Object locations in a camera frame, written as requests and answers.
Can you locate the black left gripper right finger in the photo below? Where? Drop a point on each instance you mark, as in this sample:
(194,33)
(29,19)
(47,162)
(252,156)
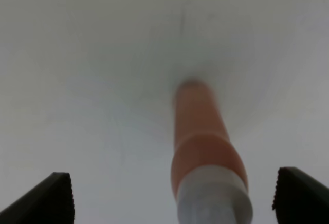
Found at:
(299,198)

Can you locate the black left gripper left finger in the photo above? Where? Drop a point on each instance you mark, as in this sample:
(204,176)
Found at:
(51,201)

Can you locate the pink bottle white cap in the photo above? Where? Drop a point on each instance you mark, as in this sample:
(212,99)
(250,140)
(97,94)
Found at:
(208,177)

